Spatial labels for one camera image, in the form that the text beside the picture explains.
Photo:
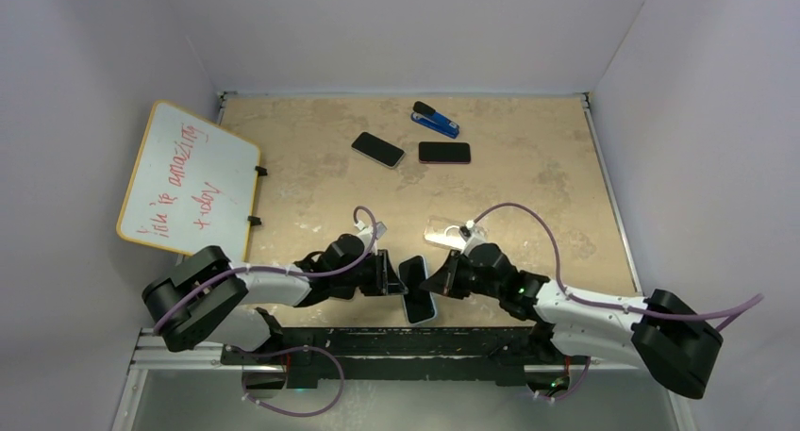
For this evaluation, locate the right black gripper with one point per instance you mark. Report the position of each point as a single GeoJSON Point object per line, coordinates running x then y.
{"type": "Point", "coordinates": [442, 281]}

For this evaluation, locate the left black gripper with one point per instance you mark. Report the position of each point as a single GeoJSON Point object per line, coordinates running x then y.
{"type": "Point", "coordinates": [384, 281]}

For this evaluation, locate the light blue phone case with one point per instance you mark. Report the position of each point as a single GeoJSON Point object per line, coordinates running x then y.
{"type": "Point", "coordinates": [425, 312]}

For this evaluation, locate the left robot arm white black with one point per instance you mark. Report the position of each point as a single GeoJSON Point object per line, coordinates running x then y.
{"type": "Point", "coordinates": [207, 297]}

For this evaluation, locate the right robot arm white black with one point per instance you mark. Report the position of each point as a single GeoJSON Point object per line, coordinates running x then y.
{"type": "Point", "coordinates": [660, 333]}

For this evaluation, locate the clear magsafe phone case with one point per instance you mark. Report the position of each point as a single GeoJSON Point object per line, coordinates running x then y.
{"type": "Point", "coordinates": [443, 232]}

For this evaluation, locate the black phone pink edge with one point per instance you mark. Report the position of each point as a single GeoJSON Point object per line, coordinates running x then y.
{"type": "Point", "coordinates": [444, 152]}

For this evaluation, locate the blue black stapler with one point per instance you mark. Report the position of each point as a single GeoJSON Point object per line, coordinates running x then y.
{"type": "Point", "coordinates": [429, 117]}

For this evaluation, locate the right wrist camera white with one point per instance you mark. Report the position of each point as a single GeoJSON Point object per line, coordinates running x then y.
{"type": "Point", "coordinates": [470, 234]}

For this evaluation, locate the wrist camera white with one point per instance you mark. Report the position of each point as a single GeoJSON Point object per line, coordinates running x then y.
{"type": "Point", "coordinates": [368, 232]}
{"type": "Point", "coordinates": [470, 234]}

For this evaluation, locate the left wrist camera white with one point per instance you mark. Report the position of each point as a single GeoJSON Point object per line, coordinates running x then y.
{"type": "Point", "coordinates": [368, 232]}

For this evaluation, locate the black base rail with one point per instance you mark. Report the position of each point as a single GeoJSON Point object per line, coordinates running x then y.
{"type": "Point", "coordinates": [506, 356]}

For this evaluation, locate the whiteboard with yellow frame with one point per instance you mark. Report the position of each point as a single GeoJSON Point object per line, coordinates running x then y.
{"type": "Point", "coordinates": [193, 185]}

